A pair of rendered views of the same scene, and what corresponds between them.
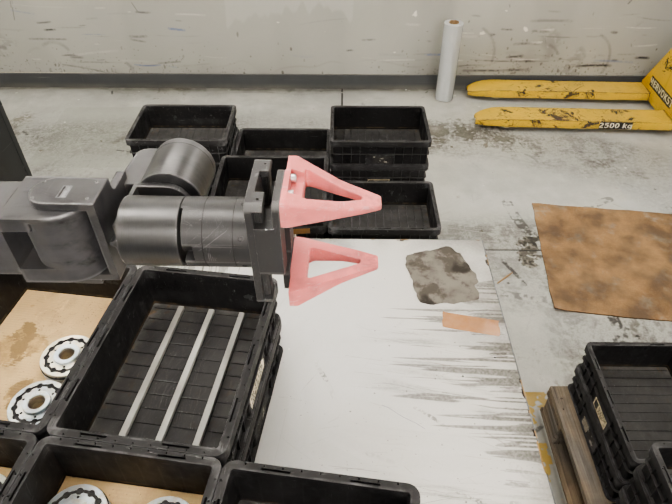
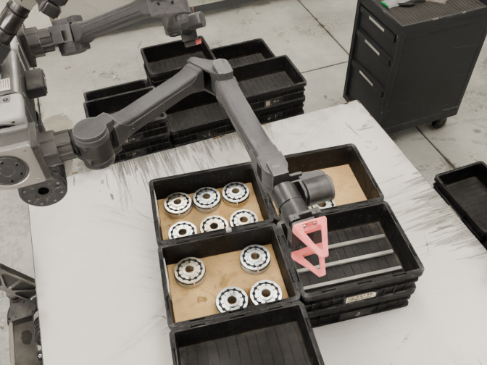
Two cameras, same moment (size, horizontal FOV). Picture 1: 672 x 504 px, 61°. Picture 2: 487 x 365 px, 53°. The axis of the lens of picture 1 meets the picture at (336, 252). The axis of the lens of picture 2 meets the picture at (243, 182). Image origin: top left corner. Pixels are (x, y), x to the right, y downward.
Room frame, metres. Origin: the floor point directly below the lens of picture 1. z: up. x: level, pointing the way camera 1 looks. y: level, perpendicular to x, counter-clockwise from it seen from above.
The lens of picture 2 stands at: (0.05, -0.46, 2.25)
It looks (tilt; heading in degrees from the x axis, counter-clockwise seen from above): 48 degrees down; 71
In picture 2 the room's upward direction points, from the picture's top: 2 degrees counter-clockwise
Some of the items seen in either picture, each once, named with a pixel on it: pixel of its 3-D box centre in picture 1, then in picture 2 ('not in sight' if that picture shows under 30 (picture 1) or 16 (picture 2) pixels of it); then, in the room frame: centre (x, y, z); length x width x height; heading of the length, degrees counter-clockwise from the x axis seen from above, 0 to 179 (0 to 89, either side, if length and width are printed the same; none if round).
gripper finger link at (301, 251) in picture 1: (322, 249); (312, 253); (0.35, 0.01, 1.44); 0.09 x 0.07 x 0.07; 88
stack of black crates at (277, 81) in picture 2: not in sight; (264, 106); (0.95, 1.69, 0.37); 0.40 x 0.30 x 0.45; 179
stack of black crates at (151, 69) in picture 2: not in sight; (182, 85); (0.56, 2.09, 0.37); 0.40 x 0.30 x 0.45; 179
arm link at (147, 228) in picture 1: (161, 226); (290, 198); (0.36, 0.14, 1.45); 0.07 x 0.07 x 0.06; 88
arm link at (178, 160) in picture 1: (135, 204); (298, 185); (0.40, 0.18, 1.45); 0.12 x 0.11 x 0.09; 88
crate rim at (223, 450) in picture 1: (176, 350); (347, 247); (0.66, 0.29, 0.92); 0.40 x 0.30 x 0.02; 172
